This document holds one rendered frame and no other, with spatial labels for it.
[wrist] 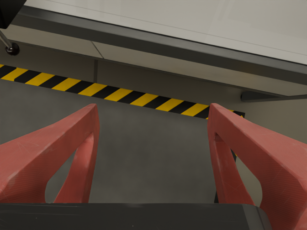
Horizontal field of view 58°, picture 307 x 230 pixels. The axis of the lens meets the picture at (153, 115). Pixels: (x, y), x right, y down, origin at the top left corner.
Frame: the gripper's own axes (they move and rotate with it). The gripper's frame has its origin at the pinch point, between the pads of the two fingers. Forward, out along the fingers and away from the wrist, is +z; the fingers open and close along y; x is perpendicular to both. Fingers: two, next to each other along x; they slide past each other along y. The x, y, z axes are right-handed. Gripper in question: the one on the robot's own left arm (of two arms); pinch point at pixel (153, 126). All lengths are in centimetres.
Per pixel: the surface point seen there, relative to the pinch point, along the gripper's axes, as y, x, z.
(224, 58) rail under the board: -8.7, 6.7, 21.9
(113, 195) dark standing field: 17, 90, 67
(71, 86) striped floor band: 35, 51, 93
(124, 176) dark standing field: 13, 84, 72
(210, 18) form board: -6.2, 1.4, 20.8
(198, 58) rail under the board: -5.9, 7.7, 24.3
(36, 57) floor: 49, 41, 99
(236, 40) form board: -9.6, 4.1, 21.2
